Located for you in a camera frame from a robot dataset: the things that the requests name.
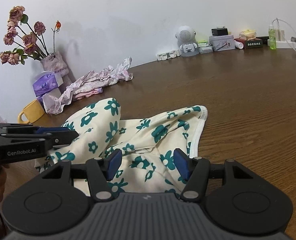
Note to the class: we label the purple tissue pack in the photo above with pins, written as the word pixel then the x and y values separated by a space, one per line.
pixel 40 100
pixel 45 83

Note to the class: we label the cream dress with green flowers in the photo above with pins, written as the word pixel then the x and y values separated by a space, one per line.
pixel 143 132

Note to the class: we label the black charger adapter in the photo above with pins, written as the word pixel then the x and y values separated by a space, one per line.
pixel 219 31

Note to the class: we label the red rosebud stem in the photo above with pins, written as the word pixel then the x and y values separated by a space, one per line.
pixel 58 25

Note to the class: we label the yellow mug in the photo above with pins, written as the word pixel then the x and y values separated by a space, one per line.
pixel 34 111

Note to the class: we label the white hook strip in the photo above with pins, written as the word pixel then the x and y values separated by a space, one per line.
pixel 167 55

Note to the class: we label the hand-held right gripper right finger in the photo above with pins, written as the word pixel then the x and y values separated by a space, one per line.
pixel 181 163

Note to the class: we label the black box gold print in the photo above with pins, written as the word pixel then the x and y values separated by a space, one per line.
pixel 253 44

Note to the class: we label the bunch of dried roses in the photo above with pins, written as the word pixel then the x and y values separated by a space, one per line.
pixel 29 40

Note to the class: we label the pink floral garment pile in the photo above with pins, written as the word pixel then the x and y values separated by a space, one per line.
pixel 54 102

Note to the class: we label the pale pink textured vase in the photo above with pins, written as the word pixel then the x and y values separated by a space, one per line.
pixel 54 62

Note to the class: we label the white small tube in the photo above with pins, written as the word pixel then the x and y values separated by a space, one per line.
pixel 239 44

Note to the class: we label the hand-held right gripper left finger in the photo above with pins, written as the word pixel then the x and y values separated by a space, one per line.
pixel 114 163

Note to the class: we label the pink knit garment purple cuffs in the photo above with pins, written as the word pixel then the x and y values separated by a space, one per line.
pixel 88 93

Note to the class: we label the white power strip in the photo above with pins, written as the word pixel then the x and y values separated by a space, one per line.
pixel 285 44

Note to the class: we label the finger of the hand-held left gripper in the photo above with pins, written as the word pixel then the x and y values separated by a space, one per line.
pixel 50 130
pixel 65 137

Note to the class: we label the grey printed tin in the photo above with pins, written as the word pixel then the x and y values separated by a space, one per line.
pixel 221 43

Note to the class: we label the green spray bottle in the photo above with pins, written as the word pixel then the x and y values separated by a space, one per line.
pixel 272 38

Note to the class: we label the pink floral ruffled garment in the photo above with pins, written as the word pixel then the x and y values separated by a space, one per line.
pixel 95 80

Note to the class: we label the white robot-shaped speaker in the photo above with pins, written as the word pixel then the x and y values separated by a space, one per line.
pixel 185 33

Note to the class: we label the green white small packets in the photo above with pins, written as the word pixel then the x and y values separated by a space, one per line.
pixel 204 47

